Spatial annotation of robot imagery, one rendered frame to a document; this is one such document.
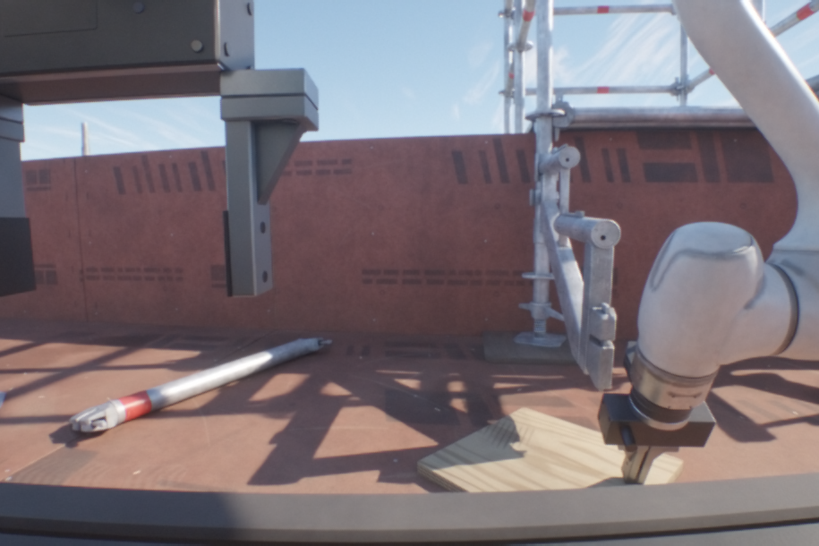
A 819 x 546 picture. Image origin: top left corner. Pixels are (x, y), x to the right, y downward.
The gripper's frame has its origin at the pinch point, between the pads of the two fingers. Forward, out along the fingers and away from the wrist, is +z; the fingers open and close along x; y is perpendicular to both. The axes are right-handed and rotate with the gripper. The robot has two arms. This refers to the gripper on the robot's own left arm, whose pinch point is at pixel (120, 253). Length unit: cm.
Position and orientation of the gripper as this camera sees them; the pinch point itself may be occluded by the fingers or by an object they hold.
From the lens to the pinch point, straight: 25.4
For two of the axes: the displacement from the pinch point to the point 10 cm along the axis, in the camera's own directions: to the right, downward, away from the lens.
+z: 0.1, 9.9, 1.1
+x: -10.0, 0.1, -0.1
